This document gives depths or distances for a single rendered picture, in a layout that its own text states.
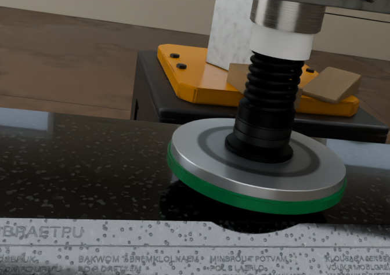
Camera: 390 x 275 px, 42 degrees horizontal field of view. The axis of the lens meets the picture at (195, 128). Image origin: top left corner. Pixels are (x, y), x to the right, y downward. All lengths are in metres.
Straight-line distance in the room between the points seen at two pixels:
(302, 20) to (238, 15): 0.85
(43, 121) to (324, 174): 0.41
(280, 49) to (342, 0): 0.08
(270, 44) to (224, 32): 0.87
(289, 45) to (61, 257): 0.32
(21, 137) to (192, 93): 0.58
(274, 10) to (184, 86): 0.70
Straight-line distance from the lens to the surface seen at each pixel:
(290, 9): 0.55
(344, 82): 1.41
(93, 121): 0.80
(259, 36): 0.56
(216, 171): 0.54
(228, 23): 1.42
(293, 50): 0.56
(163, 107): 1.16
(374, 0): 0.58
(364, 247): 0.64
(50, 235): 0.54
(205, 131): 0.65
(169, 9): 6.56
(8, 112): 0.81
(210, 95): 1.22
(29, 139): 0.72
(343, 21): 7.00
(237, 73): 1.25
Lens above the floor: 1.10
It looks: 20 degrees down
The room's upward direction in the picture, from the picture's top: 9 degrees clockwise
